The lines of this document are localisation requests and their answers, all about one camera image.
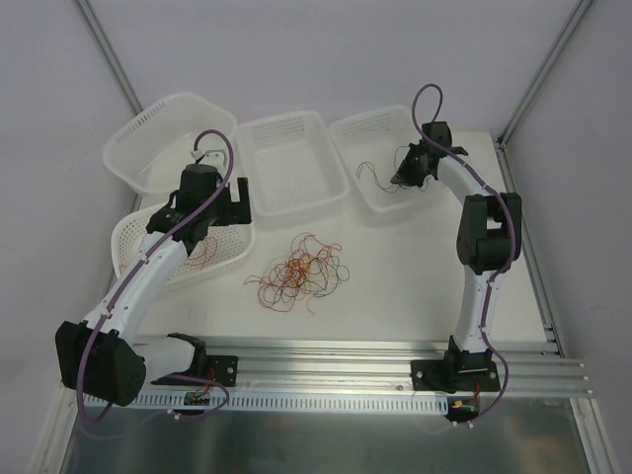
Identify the middle white perforated basket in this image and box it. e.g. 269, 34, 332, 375
236, 111, 351, 229

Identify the aluminium mounting rail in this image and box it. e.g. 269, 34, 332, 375
61, 335, 589, 396

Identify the right aluminium frame post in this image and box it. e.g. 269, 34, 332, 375
497, 0, 595, 148

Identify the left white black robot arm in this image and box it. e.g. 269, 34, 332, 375
54, 164, 252, 407

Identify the right white perforated basket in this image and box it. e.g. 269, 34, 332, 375
330, 105, 453, 226

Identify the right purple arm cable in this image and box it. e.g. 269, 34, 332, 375
411, 84, 514, 426

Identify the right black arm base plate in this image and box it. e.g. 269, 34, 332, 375
410, 359, 501, 394

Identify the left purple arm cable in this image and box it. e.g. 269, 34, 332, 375
73, 129, 238, 438

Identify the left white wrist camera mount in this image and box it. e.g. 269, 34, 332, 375
191, 149, 228, 169

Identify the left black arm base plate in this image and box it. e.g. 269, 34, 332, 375
197, 355, 239, 387

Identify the aluminium frame post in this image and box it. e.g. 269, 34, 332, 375
73, 0, 143, 116
497, 0, 595, 148

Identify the deep white plastic tub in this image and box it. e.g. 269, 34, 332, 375
103, 92, 238, 196

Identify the left aluminium frame post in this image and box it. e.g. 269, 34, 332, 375
73, 0, 143, 116

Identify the white slotted cable duct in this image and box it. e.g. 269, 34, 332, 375
130, 389, 448, 416

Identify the front-left white perforated basket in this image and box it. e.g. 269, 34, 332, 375
111, 204, 256, 292

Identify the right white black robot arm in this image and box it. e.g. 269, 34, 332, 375
391, 121, 522, 393

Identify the thin black wire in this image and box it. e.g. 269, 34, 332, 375
355, 145, 438, 197

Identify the red orange wire bundle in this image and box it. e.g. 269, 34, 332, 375
243, 230, 350, 317

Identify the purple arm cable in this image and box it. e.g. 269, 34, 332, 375
411, 84, 514, 426
73, 129, 238, 438

